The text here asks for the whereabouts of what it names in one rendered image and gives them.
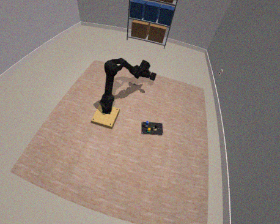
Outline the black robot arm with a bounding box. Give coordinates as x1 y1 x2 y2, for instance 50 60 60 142
100 58 150 114

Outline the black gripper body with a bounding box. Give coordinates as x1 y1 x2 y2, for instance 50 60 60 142
143 70 156 81

